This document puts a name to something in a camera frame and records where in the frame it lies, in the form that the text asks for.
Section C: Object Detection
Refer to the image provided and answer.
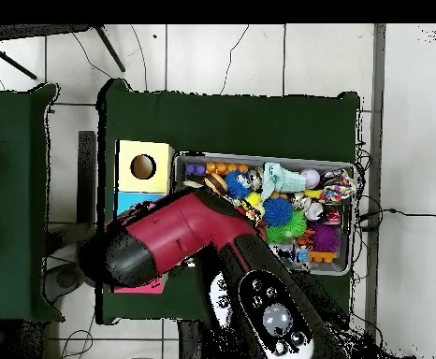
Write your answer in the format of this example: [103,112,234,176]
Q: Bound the clear bottle with blue label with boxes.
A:
[293,245,313,271]

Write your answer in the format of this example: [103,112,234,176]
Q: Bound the shallow metal mesh bin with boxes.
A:
[172,151,357,277]

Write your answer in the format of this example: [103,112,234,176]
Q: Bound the wooden box with three holes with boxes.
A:
[109,139,175,294]

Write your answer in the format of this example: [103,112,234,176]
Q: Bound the toy hamburger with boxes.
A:
[203,173,229,197]

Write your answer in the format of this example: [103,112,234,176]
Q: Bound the blue spiky ball with eyes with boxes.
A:
[224,169,254,200]

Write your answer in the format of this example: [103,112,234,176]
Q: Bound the yellow plush duck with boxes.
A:
[241,202,267,227]

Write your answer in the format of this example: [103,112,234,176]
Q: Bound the mint green cloth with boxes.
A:
[260,162,308,202]

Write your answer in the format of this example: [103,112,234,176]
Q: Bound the green spiky ball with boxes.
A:
[265,209,309,245]

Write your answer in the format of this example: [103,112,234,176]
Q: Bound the purple spiky ball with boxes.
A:
[310,221,342,254]

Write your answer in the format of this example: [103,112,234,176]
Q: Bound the black panel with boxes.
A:
[77,130,97,240]

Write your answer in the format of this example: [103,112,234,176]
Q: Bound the grey stand base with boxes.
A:
[43,263,88,305]

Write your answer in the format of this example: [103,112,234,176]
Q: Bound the dark green side table cloth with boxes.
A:
[0,83,65,323]

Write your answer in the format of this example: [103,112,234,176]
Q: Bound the black tripod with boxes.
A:
[0,23,126,80]

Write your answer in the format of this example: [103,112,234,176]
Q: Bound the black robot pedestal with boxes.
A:
[178,320,206,359]

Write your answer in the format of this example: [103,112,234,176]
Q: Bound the black power cable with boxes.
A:
[357,207,436,223]

